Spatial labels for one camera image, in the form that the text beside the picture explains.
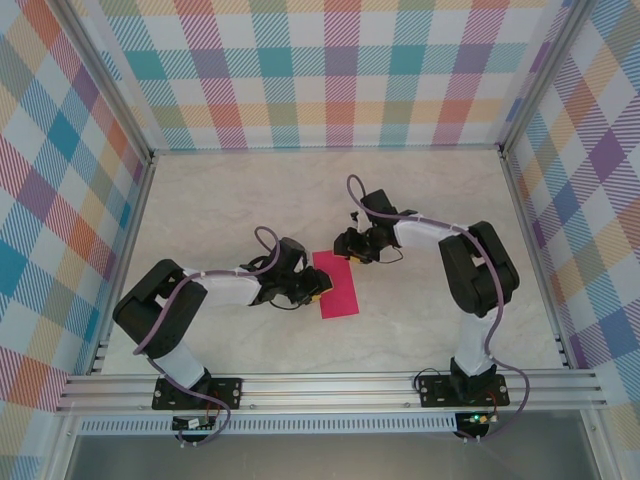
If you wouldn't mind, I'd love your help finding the pink paper sheet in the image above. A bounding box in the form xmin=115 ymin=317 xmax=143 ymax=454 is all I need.
xmin=312 ymin=249 xmax=361 ymax=320

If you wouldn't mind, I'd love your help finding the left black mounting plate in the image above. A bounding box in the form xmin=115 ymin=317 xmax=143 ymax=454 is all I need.
xmin=152 ymin=377 xmax=244 ymax=412

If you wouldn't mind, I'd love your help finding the black mounting plate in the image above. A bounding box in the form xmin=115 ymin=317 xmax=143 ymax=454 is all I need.
xmin=418 ymin=374 xmax=511 ymax=409
xmin=152 ymin=377 xmax=244 ymax=412

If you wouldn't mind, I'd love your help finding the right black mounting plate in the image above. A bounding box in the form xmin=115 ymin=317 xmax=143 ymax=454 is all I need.
xmin=418 ymin=374 xmax=511 ymax=409

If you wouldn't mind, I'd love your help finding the grey metal panel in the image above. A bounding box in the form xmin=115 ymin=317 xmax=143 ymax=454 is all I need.
xmin=67 ymin=432 xmax=599 ymax=480

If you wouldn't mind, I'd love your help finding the left black circuit board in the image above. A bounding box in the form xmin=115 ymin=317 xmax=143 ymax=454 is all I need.
xmin=172 ymin=415 xmax=217 ymax=432

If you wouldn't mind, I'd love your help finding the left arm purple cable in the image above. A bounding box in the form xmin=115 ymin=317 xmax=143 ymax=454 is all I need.
xmin=132 ymin=226 xmax=281 ymax=449

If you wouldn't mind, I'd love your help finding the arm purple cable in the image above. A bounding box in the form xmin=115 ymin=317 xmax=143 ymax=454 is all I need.
xmin=132 ymin=226 xmax=281 ymax=449
xmin=345 ymin=174 xmax=531 ymax=444

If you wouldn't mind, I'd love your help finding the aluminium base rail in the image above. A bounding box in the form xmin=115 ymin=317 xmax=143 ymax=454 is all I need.
xmin=54 ymin=369 xmax=609 ymax=415

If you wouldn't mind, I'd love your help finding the aluminium frame bar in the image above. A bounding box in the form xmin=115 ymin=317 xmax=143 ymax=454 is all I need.
xmin=499 ymin=149 xmax=574 ymax=369
xmin=87 ymin=154 xmax=157 ymax=376
xmin=149 ymin=143 xmax=504 ymax=154

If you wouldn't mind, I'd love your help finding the slotted grey cable duct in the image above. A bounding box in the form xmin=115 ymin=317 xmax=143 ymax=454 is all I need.
xmin=78 ymin=417 xmax=459 ymax=435

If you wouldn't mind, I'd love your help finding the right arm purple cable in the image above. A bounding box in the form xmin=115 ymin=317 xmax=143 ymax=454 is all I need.
xmin=345 ymin=174 xmax=531 ymax=444

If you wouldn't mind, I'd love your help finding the aluminium frame post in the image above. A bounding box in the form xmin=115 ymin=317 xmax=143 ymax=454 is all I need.
xmin=499 ymin=0 xmax=596 ymax=156
xmin=59 ymin=0 xmax=154 ymax=164

